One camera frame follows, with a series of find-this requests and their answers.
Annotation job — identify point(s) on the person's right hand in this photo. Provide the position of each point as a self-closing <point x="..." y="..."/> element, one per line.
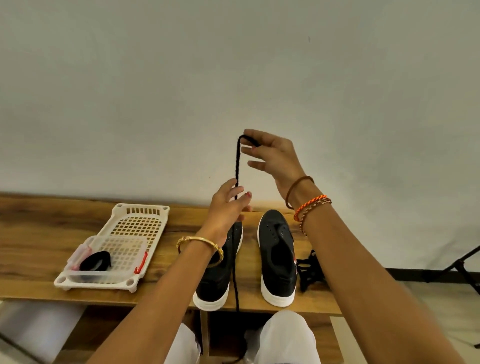
<point x="277" y="157"/>

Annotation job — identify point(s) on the person's left hand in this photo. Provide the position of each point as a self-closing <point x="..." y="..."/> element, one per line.
<point x="225" y="214"/>

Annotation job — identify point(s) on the black band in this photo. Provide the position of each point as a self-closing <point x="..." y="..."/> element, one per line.
<point x="238" y="161"/>
<point x="95" y="261"/>

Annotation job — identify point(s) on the black sneaker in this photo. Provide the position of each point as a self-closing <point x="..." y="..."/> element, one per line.
<point x="217" y="277"/>
<point x="277" y="255"/>

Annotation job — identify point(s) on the person's left forearm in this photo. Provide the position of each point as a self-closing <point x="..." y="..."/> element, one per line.
<point x="154" y="315"/>

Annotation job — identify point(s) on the person's right forearm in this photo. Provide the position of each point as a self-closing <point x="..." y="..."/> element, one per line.
<point x="375" y="285"/>

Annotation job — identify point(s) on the white plastic lattice basket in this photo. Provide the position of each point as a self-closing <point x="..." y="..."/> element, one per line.
<point x="139" y="225"/>

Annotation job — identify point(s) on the black tripod stand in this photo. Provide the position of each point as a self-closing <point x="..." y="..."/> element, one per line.
<point x="465" y="266"/>

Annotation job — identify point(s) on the white box under table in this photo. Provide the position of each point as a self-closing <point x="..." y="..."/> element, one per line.
<point x="37" y="330"/>

